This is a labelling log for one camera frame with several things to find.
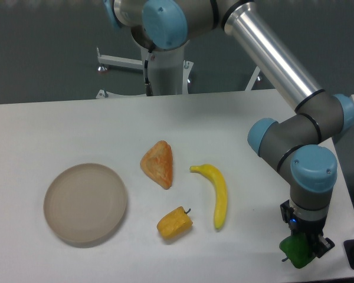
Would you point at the beige round plate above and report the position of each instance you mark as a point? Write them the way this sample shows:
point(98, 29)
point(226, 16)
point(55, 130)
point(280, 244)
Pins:
point(85, 204)

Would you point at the yellow toy banana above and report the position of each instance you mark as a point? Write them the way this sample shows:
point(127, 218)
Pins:
point(216, 178)

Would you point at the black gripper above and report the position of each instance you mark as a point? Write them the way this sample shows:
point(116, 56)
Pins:
point(309, 222)

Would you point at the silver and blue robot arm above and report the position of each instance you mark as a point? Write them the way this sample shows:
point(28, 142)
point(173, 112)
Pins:
point(292, 148)

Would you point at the green toy pepper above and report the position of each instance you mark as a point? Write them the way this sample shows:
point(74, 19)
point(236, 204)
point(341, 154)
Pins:
point(297, 249)

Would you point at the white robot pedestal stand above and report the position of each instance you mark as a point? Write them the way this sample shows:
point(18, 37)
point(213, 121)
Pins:
point(164, 72)

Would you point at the yellow toy bell pepper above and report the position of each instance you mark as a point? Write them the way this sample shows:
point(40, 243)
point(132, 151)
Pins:
point(174, 223)

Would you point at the orange triangular toy pastry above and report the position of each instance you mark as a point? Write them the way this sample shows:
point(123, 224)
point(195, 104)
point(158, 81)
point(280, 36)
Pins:
point(157, 164)

